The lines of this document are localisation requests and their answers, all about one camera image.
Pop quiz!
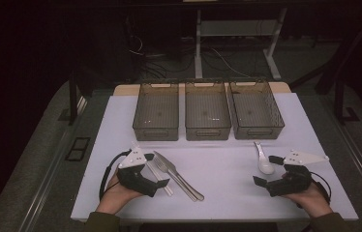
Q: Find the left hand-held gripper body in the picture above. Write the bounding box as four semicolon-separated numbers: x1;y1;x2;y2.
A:
116;146;158;198

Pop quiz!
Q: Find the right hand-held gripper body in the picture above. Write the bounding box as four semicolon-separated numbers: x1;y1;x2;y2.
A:
265;149;330;198

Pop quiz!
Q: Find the white ceramic spoon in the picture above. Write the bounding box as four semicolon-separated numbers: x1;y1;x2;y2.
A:
254;140;276;176

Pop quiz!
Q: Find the silver metal fork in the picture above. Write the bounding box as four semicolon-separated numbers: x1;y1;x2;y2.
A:
154;157;199;203

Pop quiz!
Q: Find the silver metal knife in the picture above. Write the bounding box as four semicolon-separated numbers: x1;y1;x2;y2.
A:
153;150;205;202

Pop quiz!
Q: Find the transparent brown plastic bin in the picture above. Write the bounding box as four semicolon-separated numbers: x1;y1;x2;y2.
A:
184;80;232;142
227;78;286;141
132;81;180;142

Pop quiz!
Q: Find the person's left hand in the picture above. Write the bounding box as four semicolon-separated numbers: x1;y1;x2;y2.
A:
95;171;144;216

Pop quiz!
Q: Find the person's right hand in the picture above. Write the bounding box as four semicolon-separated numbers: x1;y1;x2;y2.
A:
284;181;333;218

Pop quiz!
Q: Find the black floor socket box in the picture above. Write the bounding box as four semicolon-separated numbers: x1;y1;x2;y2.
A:
65;136;92;162

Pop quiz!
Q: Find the black metal stand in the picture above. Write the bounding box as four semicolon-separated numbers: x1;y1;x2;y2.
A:
68;69;88;127
289;9;362;125

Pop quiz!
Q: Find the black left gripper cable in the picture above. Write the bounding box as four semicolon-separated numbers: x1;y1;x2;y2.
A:
99;149;132;201

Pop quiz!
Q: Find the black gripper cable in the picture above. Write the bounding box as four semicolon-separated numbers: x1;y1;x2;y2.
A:
99;149;132;201
309;171;333;205

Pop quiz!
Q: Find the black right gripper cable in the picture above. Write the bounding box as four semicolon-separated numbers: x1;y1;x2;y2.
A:
309;171;333;205

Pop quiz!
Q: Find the bundle of floor cables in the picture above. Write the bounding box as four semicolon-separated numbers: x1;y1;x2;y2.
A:
125;15;199;80

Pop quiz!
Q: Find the white floor cable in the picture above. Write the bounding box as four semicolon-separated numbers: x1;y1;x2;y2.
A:
211;47;251;78

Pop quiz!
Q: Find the white metal desk frame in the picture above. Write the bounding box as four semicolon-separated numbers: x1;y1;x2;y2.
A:
194;8;288;81

